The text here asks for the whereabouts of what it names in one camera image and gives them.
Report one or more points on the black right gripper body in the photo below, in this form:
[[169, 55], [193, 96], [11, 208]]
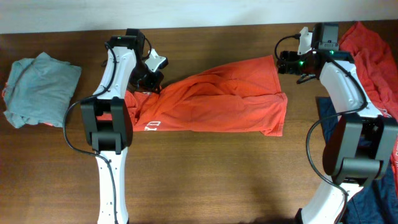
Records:
[[293, 63]]

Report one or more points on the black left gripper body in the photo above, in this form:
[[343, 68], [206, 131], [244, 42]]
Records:
[[143, 76]]

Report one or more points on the orange printed t-shirt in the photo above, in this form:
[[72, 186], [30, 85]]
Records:
[[237, 97]]

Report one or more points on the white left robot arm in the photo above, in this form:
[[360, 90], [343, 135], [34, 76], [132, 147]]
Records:
[[108, 127]]

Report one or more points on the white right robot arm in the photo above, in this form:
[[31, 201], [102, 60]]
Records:
[[361, 144]]

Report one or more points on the folded grey t-shirt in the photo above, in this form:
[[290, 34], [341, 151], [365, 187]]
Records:
[[39, 90]]

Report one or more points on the navy blue garment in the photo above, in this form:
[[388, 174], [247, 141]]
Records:
[[376, 203]]

